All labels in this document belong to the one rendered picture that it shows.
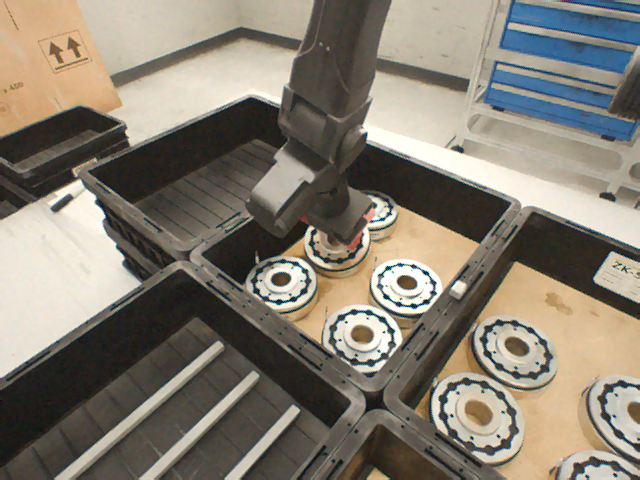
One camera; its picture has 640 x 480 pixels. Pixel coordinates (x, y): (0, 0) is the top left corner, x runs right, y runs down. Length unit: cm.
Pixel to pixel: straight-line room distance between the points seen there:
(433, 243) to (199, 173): 49
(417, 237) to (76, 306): 63
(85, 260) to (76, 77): 239
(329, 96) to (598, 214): 88
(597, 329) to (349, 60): 51
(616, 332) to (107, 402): 68
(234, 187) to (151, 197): 16
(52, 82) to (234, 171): 242
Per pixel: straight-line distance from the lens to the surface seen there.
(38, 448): 60
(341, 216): 54
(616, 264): 69
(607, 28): 233
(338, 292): 62
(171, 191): 86
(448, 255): 70
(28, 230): 112
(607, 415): 59
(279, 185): 43
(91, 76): 331
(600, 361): 66
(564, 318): 69
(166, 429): 55
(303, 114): 41
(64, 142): 193
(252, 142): 97
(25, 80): 316
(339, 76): 36
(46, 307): 92
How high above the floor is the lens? 131
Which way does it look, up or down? 43 degrees down
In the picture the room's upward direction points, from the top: straight up
